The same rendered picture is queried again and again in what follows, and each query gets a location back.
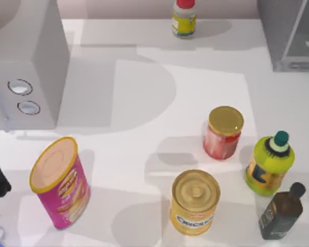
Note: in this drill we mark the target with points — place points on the grey cabinet with dark inside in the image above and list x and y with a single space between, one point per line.
291 33

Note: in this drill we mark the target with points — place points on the pale microwave oven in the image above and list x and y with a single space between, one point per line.
23 64

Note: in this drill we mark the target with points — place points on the green bottle with teal cap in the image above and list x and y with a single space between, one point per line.
270 164

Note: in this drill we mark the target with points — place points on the dark brown square bottle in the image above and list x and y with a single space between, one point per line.
280 213

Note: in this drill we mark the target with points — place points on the red capped yellow label bottle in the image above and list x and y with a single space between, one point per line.
184 21

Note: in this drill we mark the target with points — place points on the yellow can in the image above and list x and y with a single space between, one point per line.
195 203

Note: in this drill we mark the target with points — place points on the large microwave knob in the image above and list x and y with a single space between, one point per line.
19 87

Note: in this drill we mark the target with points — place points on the pink canister with yellow rim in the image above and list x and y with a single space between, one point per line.
60 185

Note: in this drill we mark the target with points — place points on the small microwave knob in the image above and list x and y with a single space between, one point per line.
28 107

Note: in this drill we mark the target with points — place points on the gold lidded red jar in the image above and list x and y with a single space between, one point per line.
224 133

